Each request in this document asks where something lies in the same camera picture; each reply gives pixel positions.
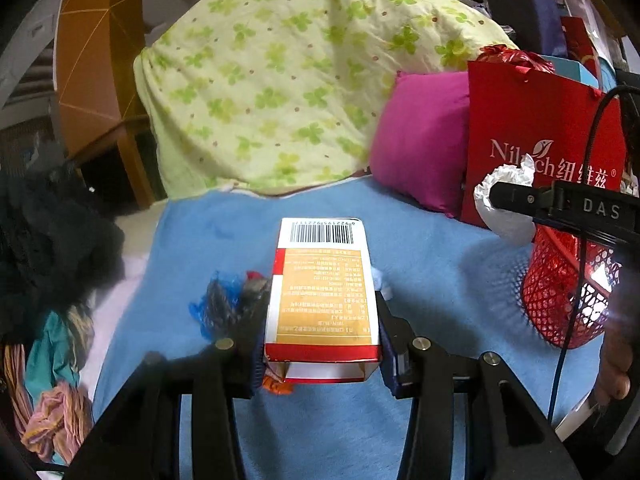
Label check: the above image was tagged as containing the black plastic bag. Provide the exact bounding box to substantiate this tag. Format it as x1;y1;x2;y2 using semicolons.
203;276;270;333

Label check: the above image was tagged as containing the orange red white carton box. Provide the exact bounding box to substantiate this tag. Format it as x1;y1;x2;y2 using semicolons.
264;218;381;384

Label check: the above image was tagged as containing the person's right hand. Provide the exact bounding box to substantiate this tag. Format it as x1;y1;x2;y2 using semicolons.
594;266;639;408

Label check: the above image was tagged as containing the red mesh basket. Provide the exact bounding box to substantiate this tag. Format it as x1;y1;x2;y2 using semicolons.
522;226;620;349

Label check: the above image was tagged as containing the colourful clothes heap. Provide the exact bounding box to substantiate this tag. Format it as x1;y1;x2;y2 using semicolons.
1;306;94;465

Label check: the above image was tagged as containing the orange snack wrapper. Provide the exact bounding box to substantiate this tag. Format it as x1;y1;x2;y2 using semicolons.
262;375;294;396

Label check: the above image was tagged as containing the red paper gift bag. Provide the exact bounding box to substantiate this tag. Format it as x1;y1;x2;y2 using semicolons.
460;61;626;226

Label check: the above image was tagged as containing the light blue blanket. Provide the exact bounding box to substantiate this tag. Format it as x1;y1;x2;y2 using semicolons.
92;176;609;480

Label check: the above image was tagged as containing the blue plastic bag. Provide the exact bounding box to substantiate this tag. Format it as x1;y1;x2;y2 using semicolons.
189;271;244;341

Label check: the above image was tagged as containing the red flat wrapper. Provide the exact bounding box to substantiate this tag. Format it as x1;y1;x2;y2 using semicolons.
246;271;265;281

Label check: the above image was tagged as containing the light blue crumpled tissue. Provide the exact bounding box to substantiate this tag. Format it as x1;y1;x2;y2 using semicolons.
371;266;394;301

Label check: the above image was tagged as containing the black clothing pile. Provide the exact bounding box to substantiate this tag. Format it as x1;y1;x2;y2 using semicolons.
1;165;125;344

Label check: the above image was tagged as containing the magenta pillow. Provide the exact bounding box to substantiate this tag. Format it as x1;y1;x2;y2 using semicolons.
369;72;470;218

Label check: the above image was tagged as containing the pink white bedsheet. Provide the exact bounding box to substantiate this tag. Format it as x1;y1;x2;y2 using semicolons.
79;200;167;400

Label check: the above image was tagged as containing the green clover print duvet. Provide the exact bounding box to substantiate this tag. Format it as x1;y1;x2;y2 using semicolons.
134;0;509;200

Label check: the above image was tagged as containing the wooden chair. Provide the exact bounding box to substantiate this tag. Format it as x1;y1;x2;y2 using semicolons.
54;0;154;209

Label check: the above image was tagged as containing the black cable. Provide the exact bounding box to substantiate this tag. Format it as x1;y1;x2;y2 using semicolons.
546;84;640;426

